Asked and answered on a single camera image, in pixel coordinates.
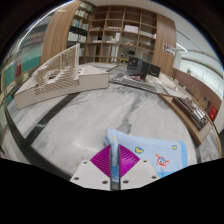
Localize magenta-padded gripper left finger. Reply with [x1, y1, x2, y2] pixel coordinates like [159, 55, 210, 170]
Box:
[69, 144, 113, 191]

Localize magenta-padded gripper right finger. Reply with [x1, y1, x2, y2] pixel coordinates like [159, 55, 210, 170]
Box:
[118, 143, 160, 191]

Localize light blue cartoon print towel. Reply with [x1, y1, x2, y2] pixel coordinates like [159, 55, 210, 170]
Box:
[103, 129, 189, 191]

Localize brown model on wooden board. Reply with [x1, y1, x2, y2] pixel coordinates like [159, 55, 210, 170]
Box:
[159, 93, 214, 147]

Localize white slatted architectural model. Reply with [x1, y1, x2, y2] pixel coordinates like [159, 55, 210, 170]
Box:
[13, 43, 110, 110]

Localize red bin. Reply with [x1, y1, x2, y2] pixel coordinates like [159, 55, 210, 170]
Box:
[209, 105, 218, 122]

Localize glass-fronted bookcase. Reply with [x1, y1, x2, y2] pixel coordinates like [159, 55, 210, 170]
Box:
[0, 19, 54, 101]

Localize wooden cubby shelf unit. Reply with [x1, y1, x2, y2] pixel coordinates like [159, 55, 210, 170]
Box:
[79, 4, 158, 66]

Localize dark bookshelf with books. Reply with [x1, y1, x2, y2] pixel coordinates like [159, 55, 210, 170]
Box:
[66, 0, 96, 48]

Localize wall sign plate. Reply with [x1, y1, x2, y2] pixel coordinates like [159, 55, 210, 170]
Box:
[163, 43, 177, 56]

